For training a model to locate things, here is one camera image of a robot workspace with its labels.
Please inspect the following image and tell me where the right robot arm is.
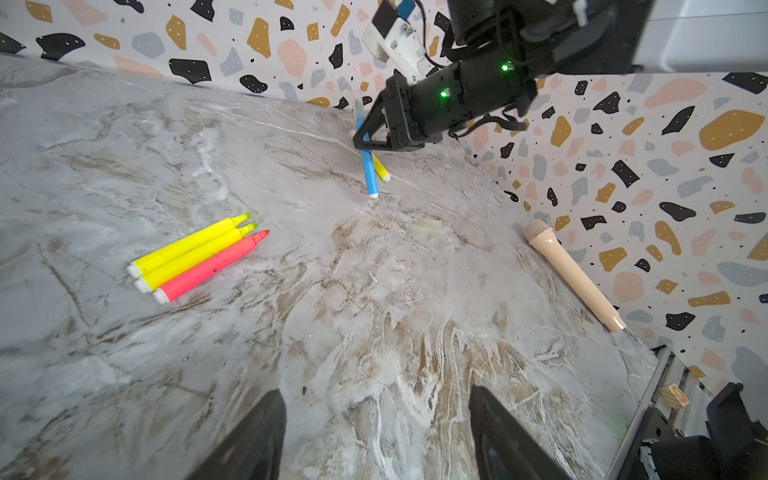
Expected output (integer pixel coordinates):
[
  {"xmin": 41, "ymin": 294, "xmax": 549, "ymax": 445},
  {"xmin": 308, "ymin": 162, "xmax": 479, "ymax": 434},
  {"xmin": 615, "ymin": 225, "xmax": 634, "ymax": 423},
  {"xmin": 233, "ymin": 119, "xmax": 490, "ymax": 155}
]
[{"xmin": 353, "ymin": 0, "xmax": 767, "ymax": 151}]

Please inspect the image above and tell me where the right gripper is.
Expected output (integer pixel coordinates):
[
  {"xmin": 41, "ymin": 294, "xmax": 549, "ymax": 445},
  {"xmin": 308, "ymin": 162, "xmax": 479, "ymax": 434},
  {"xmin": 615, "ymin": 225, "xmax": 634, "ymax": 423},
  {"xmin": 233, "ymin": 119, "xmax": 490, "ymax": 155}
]
[{"xmin": 352, "ymin": 50, "xmax": 537, "ymax": 150}]

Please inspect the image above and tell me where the small wooden tag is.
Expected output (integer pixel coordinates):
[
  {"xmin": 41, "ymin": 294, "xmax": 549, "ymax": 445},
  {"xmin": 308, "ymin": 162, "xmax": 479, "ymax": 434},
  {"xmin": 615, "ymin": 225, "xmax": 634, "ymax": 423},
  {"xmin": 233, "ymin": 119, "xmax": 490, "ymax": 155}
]
[{"xmin": 660, "ymin": 384, "xmax": 690, "ymax": 410}]

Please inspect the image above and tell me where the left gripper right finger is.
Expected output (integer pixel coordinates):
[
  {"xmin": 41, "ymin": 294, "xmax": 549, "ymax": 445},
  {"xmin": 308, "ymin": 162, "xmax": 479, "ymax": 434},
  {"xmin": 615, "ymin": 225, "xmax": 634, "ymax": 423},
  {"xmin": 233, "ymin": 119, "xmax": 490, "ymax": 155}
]
[{"xmin": 469, "ymin": 385, "xmax": 570, "ymax": 480}]

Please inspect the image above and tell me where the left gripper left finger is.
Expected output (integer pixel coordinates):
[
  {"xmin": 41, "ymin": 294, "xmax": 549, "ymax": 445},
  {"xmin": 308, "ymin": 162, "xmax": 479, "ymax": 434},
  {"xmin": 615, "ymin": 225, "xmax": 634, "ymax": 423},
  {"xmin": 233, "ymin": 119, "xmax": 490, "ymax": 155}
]
[{"xmin": 187, "ymin": 389, "xmax": 287, "ymax": 480}]

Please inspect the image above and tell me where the yellow highlighter pen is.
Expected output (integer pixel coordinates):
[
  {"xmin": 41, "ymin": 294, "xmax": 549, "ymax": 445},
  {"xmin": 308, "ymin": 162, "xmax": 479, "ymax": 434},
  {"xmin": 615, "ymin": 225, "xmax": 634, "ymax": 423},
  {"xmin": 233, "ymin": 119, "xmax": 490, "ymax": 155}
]
[
  {"xmin": 371, "ymin": 154, "xmax": 391, "ymax": 182},
  {"xmin": 127, "ymin": 213, "xmax": 251, "ymax": 278},
  {"xmin": 134, "ymin": 223, "xmax": 258, "ymax": 293}
]

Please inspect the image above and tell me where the wooden rolling pin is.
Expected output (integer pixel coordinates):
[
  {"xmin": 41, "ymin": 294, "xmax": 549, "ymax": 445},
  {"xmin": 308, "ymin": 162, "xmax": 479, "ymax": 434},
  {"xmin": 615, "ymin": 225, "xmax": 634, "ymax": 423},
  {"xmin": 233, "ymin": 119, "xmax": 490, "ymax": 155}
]
[{"xmin": 523, "ymin": 220, "xmax": 626, "ymax": 333}]

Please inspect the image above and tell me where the pink highlighter pen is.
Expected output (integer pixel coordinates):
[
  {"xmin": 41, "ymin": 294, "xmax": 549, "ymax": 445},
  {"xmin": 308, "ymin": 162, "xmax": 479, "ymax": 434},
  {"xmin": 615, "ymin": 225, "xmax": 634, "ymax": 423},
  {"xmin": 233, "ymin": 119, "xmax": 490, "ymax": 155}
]
[{"xmin": 152, "ymin": 230, "xmax": 270, "ymax": 305}]

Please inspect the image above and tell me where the blue highlighter pen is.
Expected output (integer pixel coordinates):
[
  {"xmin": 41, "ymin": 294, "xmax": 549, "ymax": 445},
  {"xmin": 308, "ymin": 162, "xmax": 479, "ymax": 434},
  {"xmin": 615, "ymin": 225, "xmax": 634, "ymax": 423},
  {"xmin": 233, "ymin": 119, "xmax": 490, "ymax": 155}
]
[{"xmin": 353, "ymin": 95, "xmax": 379, "ymax": 199}]

